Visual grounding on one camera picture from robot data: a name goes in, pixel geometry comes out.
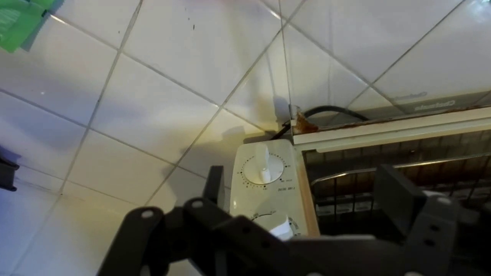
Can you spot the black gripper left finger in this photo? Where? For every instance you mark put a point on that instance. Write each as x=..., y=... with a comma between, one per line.
x=145, y=240

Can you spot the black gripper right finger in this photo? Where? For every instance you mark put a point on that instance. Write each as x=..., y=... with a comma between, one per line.
x=434, y=235

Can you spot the white oven dial knob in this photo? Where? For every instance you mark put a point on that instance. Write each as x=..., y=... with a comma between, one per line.
x=282, y=231
x=262, y=171

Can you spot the white toaster oven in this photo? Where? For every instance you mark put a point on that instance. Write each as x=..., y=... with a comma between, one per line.
x=285, y=205

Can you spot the green packet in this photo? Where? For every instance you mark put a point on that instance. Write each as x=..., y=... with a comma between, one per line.
x=16, y=24

